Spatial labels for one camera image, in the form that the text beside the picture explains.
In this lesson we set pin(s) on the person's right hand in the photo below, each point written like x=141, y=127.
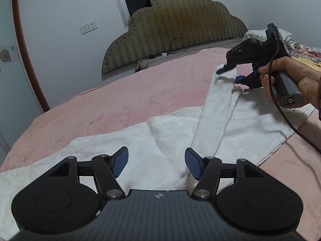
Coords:
x=306, y=80

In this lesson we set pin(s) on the pink blanket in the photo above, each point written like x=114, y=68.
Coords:
x=125, y=87

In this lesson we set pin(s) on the white floral pillow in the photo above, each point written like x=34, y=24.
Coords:
x=253, y=35

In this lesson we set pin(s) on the zebra striped cloth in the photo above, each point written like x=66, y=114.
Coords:
x=307, y=54

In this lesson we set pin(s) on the white wall socket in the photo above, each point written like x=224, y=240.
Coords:
x=92, y=25
x=84, y=29

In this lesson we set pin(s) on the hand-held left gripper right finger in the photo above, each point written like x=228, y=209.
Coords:
x=191, y=162

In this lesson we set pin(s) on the white pants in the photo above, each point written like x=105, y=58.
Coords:
x=163, y=135

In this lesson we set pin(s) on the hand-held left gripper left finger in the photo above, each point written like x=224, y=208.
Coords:
x=120, y=159

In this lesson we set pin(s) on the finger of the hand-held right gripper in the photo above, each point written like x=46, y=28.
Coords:
x=250, y=82
x=227, y=69

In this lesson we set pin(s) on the brown wooden door frame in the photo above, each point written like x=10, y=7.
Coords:
x=27, y=62

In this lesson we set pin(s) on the green padded headboard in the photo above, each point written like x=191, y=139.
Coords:
x=175, y=22

